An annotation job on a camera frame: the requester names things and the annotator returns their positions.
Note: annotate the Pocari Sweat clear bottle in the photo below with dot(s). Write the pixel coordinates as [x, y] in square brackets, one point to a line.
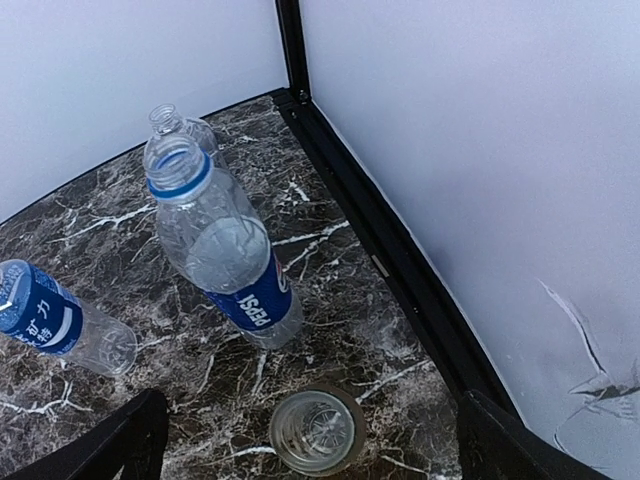
[38, 311]

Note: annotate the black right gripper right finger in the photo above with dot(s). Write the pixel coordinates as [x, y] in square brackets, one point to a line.
[494, 445]

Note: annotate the clear unlabelled bottle white cap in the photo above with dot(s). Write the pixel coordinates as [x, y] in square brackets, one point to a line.
[165, 120]

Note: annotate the blue cap blue label bottle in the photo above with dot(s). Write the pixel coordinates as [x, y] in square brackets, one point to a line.
[212, 235]

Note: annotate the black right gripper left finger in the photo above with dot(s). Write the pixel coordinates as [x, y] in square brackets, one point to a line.
[130, 442]

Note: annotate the brown drink bottle white label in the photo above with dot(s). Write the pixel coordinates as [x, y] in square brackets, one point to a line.
[318, 431]

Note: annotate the black right corner post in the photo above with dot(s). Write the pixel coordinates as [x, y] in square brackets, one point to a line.
[292, 37]

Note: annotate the black table front rail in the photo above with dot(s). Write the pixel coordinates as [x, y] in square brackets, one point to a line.
[430, 309]

